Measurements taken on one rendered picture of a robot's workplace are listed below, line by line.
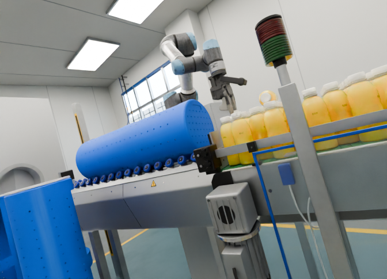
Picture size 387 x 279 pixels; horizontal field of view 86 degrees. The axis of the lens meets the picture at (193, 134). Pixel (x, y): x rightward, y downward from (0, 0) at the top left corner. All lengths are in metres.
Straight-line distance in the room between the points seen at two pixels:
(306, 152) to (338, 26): 3.11
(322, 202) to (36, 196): 1.12
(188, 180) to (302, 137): 0.58
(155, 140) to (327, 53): 2.92
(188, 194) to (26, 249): 0.76
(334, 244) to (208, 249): 1.09
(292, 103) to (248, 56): 3.36
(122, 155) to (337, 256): 0.97
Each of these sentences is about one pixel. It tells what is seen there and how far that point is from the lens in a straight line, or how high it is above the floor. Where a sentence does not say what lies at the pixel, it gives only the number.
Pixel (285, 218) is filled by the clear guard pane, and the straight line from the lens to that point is 0.71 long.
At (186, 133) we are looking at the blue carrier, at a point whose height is 1.07.
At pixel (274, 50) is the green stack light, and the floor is 1.18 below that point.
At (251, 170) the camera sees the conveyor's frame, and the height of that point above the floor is 0.89.
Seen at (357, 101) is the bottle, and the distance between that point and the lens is 0.74.
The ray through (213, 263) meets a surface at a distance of 1.64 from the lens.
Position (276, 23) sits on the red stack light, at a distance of 0.56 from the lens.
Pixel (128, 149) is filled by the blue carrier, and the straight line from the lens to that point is 1.14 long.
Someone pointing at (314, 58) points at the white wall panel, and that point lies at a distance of 3.54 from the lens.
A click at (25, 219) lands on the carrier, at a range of 1.26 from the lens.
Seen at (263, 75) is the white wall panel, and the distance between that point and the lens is 3.72.
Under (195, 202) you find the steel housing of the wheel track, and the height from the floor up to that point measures 0.76.
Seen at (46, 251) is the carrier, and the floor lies 0.74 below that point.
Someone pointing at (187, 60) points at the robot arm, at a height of 1.42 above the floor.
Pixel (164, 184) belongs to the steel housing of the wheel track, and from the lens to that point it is 1.05.
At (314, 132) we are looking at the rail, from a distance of 0.70.
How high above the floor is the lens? 1.03
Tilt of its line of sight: 2 degrees up
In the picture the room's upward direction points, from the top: 16 degrees counter-clockwise
